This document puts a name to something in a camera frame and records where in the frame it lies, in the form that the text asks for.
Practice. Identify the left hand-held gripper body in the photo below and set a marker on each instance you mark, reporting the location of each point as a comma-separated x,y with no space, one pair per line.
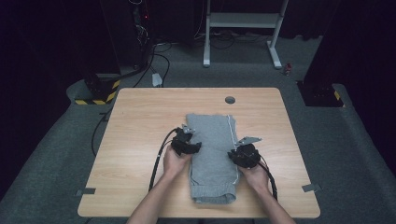
180,141

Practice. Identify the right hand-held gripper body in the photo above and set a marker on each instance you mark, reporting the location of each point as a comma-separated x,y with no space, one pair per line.
248,155

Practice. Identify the grey sweatpants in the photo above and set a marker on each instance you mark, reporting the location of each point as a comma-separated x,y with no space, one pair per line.
213,161

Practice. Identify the person's left hand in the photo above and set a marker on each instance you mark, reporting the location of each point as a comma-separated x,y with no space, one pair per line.
174,165

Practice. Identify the person's right hand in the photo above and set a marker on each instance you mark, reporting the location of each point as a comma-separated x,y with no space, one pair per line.
256,179

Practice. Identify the white power adapter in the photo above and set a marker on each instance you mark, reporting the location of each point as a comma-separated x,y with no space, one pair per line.
157,80

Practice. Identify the grey tape strip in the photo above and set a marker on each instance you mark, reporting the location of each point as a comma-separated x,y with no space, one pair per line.
86,191
311,188

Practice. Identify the black yellow striped stand base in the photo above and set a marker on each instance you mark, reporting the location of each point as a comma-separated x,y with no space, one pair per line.
99,91
320,95

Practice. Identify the small red object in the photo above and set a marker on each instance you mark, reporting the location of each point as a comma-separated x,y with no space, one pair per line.
288,69

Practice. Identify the dark equipment rack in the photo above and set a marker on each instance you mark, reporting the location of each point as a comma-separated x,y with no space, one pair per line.
130,34

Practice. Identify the white metal stand frame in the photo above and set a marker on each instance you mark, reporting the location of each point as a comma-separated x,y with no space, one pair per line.
243,20

